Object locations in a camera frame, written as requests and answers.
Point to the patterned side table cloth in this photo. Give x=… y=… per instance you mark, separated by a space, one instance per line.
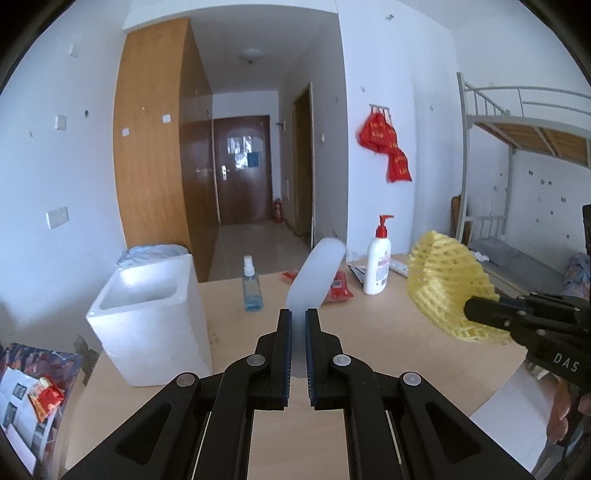
x=70 y=372

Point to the printed paper sheet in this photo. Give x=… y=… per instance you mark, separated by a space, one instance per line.
x=26 y=434

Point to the white metal bunk bed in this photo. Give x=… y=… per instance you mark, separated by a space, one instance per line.
x=526 y=186

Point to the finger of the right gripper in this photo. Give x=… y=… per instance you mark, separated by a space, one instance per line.
x=503 y=314

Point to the wooden wardrobe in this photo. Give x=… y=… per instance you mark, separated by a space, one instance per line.
x=163 y=143

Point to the red hanging bags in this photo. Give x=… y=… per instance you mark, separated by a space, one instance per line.
x=378 y=135

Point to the blue spray bottle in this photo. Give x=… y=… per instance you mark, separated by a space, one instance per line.
x=252 y=294

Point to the large red wipes pack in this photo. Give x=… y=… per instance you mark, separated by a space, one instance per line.
x=339 y=290

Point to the person right hand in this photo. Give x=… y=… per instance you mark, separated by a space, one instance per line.
x=557 y=426

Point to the red fire extinguisher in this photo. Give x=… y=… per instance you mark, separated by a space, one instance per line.
x=277 y=211

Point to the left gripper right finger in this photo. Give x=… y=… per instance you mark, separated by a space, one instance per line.
x=398 y=427

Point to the small red packet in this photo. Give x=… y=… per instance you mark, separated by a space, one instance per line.
x=290 y=275

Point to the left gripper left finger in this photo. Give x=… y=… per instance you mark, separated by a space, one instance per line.
x=198 y=428

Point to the ceiling lamp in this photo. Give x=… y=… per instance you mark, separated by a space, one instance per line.
x=251 y=55

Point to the side doorway frame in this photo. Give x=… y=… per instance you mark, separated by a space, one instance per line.
x=303 y=165

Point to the white foam sheet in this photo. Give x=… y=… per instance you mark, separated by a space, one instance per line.
x=308 y=291

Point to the white pump lotion bottle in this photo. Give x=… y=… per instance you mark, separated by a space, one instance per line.
x=378 y=259

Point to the light blue bedding pile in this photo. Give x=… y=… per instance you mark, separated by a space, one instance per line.
x=147 y=254

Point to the red snack packet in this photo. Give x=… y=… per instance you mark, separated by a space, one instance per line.
x=45 y=397

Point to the dark brown entrance door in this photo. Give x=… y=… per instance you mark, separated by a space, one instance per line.
x=243 y=169

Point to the white foam box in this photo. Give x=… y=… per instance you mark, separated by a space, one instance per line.
x=151 y=324

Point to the double wall switch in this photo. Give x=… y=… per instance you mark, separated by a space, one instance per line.
x=57 y=217

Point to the yellow foam fruit net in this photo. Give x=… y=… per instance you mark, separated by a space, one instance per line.
x=443 y=275

